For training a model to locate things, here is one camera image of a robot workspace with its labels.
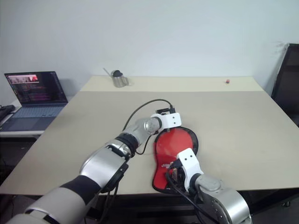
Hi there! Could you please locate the red table tennis paddle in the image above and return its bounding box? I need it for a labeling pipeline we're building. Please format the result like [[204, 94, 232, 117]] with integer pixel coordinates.
[[155, 129, 193, 182]]

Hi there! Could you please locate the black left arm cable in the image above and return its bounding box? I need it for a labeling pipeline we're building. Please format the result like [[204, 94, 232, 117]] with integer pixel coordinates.
[[100, 99, 176, 210]]

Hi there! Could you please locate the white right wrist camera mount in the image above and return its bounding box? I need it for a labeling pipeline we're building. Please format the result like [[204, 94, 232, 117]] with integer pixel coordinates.
[[176, 147, 205, 190]]

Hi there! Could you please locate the black paddle case clear window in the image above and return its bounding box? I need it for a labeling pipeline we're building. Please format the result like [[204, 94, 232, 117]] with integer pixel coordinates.
[[151, 126, 199, 193]]

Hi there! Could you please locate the steel mug with black lid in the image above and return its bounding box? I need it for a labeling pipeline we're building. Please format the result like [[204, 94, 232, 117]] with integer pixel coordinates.
[[111, 70, 129, 88]]

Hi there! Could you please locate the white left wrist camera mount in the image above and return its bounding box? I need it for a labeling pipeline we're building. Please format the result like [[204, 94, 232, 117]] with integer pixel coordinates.
[[150, 112, 183, 131]]

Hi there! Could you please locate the white side table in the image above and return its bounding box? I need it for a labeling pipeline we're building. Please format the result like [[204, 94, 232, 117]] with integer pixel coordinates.
[[0, 94, 73, 139]]

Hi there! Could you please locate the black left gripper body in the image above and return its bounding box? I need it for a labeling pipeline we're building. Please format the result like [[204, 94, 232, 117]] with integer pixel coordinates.
[[156, 107, 171, 116]]

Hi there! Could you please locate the black handheld controller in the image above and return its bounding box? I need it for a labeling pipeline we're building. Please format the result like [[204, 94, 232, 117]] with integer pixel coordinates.
[[0, 105, 16, 122]]

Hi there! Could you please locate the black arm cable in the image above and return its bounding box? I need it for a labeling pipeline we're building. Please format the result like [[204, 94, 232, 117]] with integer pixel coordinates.
[[166, 169, 226, 224], [100, 99, 176, 210]]

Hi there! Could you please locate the open grey laptop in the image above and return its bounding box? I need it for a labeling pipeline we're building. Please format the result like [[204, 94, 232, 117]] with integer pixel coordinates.
[[0, 71, 69, 132]]

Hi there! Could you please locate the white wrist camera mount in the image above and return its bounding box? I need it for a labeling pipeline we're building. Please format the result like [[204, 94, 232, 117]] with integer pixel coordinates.
[[176, 147, 205, 190], [150, 112, 183, 131]]

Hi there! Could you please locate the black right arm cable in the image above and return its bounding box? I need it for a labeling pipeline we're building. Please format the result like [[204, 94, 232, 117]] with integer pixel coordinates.
[[166, 169, 226, 224]]

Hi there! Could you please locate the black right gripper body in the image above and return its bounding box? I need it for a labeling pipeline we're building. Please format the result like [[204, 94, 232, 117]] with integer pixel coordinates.
[[171, 159, 187, 188]]

